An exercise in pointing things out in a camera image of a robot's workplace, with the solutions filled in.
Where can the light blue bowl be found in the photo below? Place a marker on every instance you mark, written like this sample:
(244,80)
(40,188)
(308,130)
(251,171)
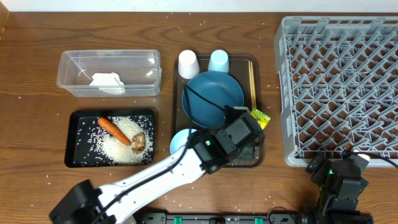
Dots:
(180,139)

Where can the grey dishwasher rack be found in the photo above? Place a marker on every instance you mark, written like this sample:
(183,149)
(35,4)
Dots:
(338,84)

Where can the white plastic cup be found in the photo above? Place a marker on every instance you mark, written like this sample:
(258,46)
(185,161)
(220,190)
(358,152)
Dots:
(188,66)

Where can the wooden chopstick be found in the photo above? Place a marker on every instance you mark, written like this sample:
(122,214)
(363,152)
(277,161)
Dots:
(253,87)
(251,84)

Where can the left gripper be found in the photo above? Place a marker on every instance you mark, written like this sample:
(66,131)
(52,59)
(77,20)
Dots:
(250,155)

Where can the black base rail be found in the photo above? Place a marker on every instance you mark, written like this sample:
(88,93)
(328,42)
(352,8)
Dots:
(274,218)

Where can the light blue plastic cup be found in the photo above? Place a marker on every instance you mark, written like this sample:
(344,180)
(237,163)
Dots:
(219,61)

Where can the clear plastic container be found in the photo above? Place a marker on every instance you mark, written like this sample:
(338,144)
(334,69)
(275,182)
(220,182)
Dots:
(139,70)

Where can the dark blue plate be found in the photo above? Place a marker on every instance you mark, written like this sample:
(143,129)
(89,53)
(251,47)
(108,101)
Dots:
(206,96)

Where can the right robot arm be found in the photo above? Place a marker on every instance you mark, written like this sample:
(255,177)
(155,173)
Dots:
(341,183)

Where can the pile of rice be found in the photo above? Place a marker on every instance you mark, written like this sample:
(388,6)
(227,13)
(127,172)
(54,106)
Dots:
(94,146)

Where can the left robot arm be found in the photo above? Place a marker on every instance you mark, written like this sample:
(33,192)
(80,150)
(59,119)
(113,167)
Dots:
(116,202)

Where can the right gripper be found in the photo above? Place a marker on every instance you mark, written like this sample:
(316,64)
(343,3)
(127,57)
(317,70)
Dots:
(318,175)

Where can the black tray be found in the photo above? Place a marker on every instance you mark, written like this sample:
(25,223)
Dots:
(77,115)

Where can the dark brown serving tray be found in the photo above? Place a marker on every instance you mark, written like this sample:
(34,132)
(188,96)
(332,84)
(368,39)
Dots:
(245,69)

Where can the orange carrot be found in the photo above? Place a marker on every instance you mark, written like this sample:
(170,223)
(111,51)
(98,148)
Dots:
(114,131)

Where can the white napkin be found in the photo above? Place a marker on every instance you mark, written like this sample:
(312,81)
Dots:
(109,83)

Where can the brown food scrap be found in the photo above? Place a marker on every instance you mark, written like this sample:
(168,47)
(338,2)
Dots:
(139,143)

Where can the green yellow snack wrapper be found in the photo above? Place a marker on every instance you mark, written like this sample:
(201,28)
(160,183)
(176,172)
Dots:
(260,117)

